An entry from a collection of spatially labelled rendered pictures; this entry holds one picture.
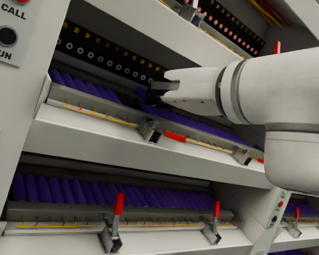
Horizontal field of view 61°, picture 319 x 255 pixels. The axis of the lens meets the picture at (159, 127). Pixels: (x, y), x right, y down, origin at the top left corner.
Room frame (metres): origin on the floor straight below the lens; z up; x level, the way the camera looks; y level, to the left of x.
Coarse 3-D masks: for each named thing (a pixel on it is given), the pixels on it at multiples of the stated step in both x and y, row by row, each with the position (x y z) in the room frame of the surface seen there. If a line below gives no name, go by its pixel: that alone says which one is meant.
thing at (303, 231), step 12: (288, 204) 1.07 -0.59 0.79; (300, 204) 1.16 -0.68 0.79; (312, 204) 1.24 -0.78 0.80; (288, 216) 0.94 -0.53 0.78; (300, 216) 1.00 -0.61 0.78; (312, 216) 1.08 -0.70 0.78; (288, 228) 0.89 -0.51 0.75; (300, 228) 0.96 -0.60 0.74; (312, 228) 1.03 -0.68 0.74; (276, 240) 0.78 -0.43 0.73; (288, 240) 0.82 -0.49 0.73; (300, 240) 0.87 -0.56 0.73; (312, 240) 0.95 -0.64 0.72
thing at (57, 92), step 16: (48, 96) 0.36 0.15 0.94; (64, 96) 0.37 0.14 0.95; (80, 96) 0.38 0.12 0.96; (96, 96) 0.41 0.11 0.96; (112, 112) 0.42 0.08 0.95; (128, 112) 0.43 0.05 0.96; (144, 112) 0.47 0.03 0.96; (160, 128) 0.48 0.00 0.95; (176, 128) 0.50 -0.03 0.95; (192, 128) 0.55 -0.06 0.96; (224, 144) 0.60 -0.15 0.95; (240, 144) 0.65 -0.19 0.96
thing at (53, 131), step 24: (96, 72) 0.52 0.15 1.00; (48, 120) 0.32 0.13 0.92; (72, 120) 0.35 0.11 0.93; (96, 120) 0.39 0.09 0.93; (216, 120) 0.76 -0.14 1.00; (24, 144) 0.31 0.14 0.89; (48, 144) 0.33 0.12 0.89; (72, 144) 0.34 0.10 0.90; (96, 144) 0.36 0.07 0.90; (120, 144) 0.38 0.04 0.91; (144, 144) 0.41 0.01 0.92; (168, 144) 0.46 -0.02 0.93; (192, 144) 0.53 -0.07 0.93; (264, 144) 0.74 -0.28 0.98; (144, 168) 0.43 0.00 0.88; (168, 168) 0.46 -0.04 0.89; (192, 168) 0.49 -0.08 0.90; (216, 168) 0.53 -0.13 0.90; (240, 168) 0.57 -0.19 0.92
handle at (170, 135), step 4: (152, 124) 0.43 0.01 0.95; (156, 124) 0.43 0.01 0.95; (160, 132) 0.41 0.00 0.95; (164, 132) 0.40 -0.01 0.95; (168, 132) 0.39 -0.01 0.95; (168, 136) 0.39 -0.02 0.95; (172, 136) 0.38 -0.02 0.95; (176, 136) 0.38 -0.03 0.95; (180, 136) 0.37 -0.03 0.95; (176, 140) 0.38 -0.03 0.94; (180, 140) 0.37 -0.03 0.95; (184, 140) 0.38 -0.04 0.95
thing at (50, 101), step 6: (48, 102) 0.35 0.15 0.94; (54, 102) 0.36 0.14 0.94; (60, 102) 0.37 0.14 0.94; (66, 108) 0.37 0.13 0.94; (78, 108) 0.38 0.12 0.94; (90, 114) 0.39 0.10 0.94; (102, 114) 0.41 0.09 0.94; (108, 120) 0.41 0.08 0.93; (120, 120) 0.43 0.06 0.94; (132, 126) 0.44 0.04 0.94; (138, 126) 0.45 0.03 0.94; (186, 138) 0.53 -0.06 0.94; (198, 144) 0.55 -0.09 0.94; (204, 144) 0.56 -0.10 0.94
